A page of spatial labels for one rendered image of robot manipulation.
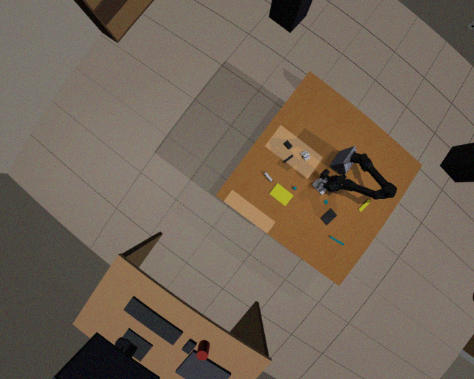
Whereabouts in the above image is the yellow flat plate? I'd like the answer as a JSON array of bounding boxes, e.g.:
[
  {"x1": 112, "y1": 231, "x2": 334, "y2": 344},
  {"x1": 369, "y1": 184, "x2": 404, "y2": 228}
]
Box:
[{"x1": 270, "y1": 183, "x2": 294, "y2": 206}]

